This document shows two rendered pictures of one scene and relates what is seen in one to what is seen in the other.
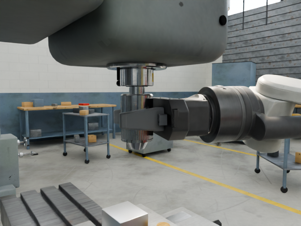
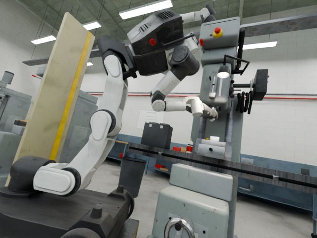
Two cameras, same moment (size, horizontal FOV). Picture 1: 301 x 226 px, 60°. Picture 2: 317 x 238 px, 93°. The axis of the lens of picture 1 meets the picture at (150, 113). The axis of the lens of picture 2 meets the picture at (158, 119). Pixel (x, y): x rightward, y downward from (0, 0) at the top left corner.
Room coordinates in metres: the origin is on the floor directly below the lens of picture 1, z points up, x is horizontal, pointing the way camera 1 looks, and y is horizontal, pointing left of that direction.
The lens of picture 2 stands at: (1.17, -0.83, 0.94)
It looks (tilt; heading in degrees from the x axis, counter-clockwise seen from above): 10 degrees up; 153
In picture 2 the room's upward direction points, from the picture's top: 11 degrees clockwise
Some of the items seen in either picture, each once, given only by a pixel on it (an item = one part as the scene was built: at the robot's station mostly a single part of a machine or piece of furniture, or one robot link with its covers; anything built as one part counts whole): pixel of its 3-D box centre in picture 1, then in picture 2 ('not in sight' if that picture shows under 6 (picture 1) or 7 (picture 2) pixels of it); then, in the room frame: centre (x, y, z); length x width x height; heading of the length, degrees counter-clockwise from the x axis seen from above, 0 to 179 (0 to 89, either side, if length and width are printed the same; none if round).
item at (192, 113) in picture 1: (194, 116); (205, 113); (0.40, -0.07, 1.23); 0.13 x 0.12 x 0.10; 16
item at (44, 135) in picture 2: not in sight; (54, 108); (-0.96, -1.12, 1.15); 0.52 x 0.40 x 2.30; 127
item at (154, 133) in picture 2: not in sight; (157, 134); (0.04, -0.24, 1.03); 0.22 x 0.12 x 0.20; 40
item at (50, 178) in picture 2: not in sight; (65, 177); (0.18, -0.82, 0.68); 0.21 x 0.20 x 0.13; 59
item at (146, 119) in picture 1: (143, 120); not in sight; (0.35, 0.01, 1.23); 0.06 x 0.02 x 0.03; 106
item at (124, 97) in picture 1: (136, 97); not in sight; (0.38, 0.02, 1.26); 0.05 x 0.05 x 0.01
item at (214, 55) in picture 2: not in sight; (218, 65); (0.35, 0.05, 1.68); 0.34 x 0.24 x 0.10; 127
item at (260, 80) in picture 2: not in sight; (260, 85); (0.47, 0.46, 1.62); 0.20 x 0.09 x 0.21; 127
